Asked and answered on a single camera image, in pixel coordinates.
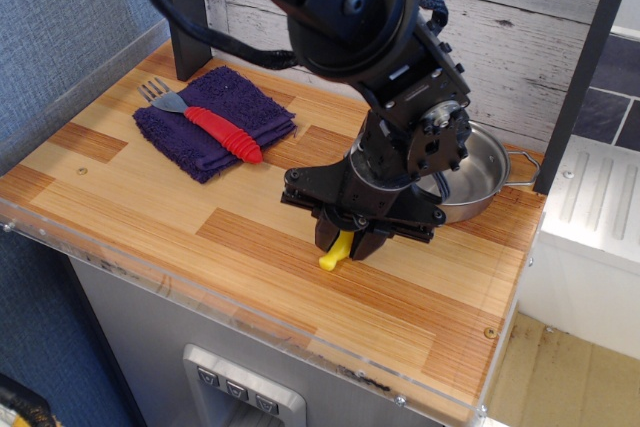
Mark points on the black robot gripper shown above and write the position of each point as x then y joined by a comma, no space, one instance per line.
368,192

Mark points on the yellow toy banana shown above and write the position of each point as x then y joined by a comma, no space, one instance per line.
340,250

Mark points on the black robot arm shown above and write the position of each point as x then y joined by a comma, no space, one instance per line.
416,125

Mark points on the purple folded cloth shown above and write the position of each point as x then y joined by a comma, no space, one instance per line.
231,96

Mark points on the stainless steel pot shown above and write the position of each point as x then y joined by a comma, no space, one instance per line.
481,176

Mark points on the silver dispenser button panel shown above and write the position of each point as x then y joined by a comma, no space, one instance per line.
228,394

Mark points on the white toy sink unit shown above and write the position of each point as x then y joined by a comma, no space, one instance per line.
583,273

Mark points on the yellow object at corner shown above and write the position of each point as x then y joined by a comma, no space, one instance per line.
10,419

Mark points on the red handled metal fork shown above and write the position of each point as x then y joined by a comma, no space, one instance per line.
233,138

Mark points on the dark right shelf post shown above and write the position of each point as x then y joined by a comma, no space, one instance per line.
594,44

